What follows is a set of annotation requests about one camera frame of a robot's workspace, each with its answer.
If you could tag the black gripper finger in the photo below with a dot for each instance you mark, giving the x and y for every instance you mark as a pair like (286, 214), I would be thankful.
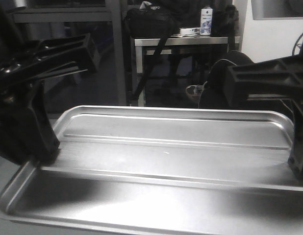
(295, 159)
(25, 130)
(38, 60)
(282, 76)

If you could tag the silver metal tray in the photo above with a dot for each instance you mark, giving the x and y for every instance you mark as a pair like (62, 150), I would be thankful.
(163, 171)

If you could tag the white spray bottle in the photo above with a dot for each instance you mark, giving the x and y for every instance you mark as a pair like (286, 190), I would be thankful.
(206, 21)

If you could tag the steel table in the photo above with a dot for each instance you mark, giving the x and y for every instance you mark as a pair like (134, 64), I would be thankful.
(182, 61)

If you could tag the black bag on table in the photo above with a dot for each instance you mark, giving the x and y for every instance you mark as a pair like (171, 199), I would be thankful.
(145, 24)

